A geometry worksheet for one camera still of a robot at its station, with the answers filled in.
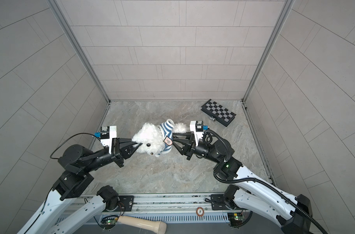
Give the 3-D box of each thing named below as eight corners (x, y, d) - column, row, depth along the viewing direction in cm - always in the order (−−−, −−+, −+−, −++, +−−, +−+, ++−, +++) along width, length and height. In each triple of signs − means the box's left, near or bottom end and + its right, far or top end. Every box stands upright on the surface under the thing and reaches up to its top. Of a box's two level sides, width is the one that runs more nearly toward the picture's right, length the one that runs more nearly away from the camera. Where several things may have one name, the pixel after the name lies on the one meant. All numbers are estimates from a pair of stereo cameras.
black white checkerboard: (200, 109, 112) (200, 106, 110) (210, 100, 118) (210, 98, 116) (226, 126, 102) (227, 124, 100) (235, 116, 108) (237, 114, 106)
